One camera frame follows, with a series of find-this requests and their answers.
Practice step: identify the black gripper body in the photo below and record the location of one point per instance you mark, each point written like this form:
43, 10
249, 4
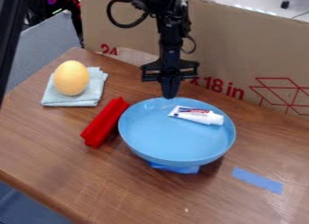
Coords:
177, 67

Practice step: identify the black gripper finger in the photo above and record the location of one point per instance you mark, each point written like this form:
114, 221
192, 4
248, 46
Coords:
170, 86

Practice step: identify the white toothpaste tube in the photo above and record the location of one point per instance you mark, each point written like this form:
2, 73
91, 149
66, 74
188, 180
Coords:
202, 116

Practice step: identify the blue round plate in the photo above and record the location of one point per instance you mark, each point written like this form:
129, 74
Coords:
171, 141

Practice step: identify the light blue cloth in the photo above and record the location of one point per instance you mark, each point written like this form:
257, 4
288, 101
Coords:
87, 99

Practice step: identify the yellow egg-shaped ball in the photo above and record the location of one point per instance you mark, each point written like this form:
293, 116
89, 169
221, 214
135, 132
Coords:
71, 78

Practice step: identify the red plastic block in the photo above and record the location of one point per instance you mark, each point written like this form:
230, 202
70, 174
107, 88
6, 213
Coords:
105, 122

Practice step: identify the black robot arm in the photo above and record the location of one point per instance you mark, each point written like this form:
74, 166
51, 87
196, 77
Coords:
173, 25

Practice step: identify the brown cardboard box panel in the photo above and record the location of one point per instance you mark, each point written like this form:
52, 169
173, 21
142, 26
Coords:
253, 53

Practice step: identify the blue object under plate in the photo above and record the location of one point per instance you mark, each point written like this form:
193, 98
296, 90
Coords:
184, 170

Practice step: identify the grey chair back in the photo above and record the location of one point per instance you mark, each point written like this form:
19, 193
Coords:
42, 43

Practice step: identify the black chair caster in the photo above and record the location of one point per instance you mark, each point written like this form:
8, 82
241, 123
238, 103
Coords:
285, 4

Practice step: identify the black computer with lights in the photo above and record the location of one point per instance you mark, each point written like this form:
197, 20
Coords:
43, 9

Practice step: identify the blue tape strip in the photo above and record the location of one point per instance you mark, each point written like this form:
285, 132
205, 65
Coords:
257, 180

